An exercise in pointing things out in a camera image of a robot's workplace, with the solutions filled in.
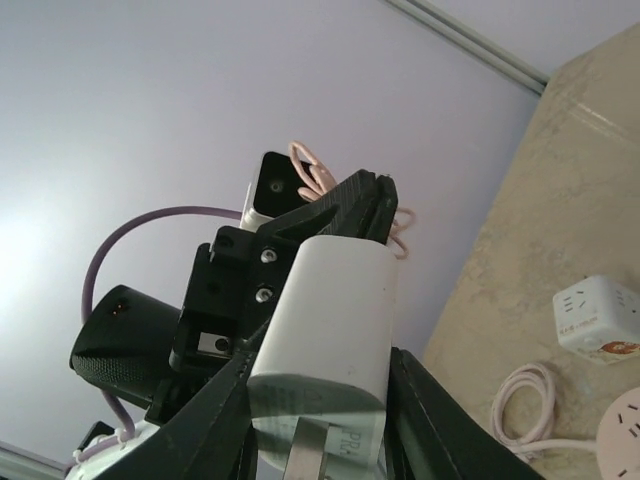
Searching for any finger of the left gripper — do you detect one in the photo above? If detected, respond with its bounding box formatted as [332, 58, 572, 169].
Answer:
[360, 175, 398, 245]

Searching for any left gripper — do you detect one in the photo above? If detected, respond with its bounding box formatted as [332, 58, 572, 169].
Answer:
[145, 169, 377, 425]

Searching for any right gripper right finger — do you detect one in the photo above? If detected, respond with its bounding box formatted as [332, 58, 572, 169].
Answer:
[384, 347, 541, 480]

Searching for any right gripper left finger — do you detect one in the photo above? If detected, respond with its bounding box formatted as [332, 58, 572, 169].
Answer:
[67, 347, 258, 479]

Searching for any pink braided cable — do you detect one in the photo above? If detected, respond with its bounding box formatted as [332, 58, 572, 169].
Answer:
[288, 140, 417, 261]

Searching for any white charger with cable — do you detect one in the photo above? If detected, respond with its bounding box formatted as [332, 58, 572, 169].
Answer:
[247, 235, 398, 479]

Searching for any white cube socket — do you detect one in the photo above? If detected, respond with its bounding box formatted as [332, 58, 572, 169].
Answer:
[552, 275, 639, 365]

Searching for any pink round power strip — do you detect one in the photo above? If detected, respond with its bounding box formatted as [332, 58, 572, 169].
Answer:
[596, 388, 640, 480]

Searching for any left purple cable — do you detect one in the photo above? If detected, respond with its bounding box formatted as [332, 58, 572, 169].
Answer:
[59, 205, 246, 471]

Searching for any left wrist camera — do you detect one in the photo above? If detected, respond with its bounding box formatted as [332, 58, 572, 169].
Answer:
[240, 151, 307, 232]

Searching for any aluminium rail frame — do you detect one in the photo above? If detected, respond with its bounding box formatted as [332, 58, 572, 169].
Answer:
[387, 0, 549, 96]

